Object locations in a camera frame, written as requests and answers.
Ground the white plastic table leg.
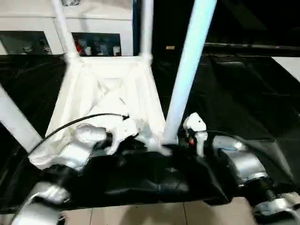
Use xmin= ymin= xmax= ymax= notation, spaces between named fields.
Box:
xmin=163 ymin=0 xmax=218 ymax=146
xmin=138 ymin=0 xmax=154 ymax=63
xmin=51 ymin=0 xmax=83 ymax=62
xmin=0 ymin=85 xmax=43 ymax=153

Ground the white plastic table top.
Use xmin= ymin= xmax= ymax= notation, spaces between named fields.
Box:
xmin=28 ymin=55 xmax=175 ymax=171

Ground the black table mat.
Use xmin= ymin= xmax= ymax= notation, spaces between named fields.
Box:
xmin=0 ymin=53 xmax=300 ymax=209

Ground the dark metal rod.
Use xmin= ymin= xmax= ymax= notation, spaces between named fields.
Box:
xmin=203 ymin=42 xmax=300 ymax=51

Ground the white flat board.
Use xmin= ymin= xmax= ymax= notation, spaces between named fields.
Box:
xmin=271 ymin=56 xmax=300 ymax=83

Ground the black backdrop cloth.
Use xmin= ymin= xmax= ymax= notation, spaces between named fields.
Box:
xmin=132 ymin=0 xmax=300 ymax=59

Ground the white glass-door cabinet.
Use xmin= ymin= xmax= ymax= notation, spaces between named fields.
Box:
xmin=0 ymin=0 xmax=134 ymax=57

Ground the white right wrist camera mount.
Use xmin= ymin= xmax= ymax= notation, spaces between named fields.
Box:
xmin=184 ymin=112 xmax=208 ymax=157

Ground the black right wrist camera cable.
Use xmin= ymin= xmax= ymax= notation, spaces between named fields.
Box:
xmin=203 ymin=129 xmax=235 ymax=137

